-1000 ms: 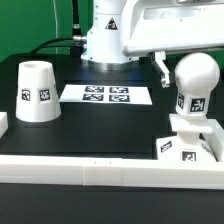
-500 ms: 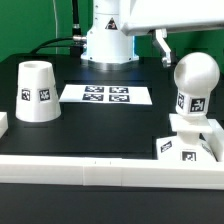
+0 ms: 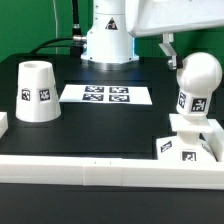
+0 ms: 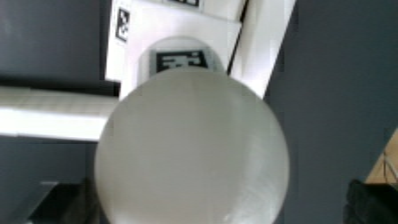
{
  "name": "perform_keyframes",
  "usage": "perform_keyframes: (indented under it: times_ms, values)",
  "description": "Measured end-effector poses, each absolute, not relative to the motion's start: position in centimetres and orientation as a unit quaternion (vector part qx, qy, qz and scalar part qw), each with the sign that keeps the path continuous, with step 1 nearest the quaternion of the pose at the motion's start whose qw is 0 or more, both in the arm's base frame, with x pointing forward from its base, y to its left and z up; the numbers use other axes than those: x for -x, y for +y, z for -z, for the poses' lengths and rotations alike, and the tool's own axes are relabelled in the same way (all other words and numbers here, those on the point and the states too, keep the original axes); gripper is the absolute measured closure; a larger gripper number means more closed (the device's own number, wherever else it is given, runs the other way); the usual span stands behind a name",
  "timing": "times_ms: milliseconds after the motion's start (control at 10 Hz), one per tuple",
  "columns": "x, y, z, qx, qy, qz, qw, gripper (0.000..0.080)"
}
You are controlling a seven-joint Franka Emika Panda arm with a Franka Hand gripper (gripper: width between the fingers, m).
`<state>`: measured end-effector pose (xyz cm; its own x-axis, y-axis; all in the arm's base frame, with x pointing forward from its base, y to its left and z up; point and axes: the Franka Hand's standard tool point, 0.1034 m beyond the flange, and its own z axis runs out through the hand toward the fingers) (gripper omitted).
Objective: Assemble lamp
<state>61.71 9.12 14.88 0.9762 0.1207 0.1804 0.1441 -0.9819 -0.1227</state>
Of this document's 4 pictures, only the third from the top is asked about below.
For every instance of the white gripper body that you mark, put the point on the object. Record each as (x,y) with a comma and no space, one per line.
(153,17)

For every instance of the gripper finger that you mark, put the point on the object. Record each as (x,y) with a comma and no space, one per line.
(165,43)

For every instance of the white lamp bulb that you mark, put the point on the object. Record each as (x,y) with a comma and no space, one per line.
(198,79)

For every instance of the white lamp base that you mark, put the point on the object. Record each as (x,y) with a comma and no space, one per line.
(186,145)

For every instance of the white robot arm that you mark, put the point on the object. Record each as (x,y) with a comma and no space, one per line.
(116,23)

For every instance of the white lamp shade cone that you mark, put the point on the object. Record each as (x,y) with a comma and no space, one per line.
(37,99)

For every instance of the white marker sheet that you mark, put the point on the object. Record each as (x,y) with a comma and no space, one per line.
(106,94)

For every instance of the white left fence block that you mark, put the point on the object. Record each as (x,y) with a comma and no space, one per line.
(3,123)

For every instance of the white right fence wall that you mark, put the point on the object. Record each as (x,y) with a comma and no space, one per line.
(216,139)

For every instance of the white fence wall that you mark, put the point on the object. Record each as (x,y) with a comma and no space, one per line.
(117,172)
(216,139)

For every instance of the white front fence wall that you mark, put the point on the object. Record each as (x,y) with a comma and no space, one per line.
(117,172)

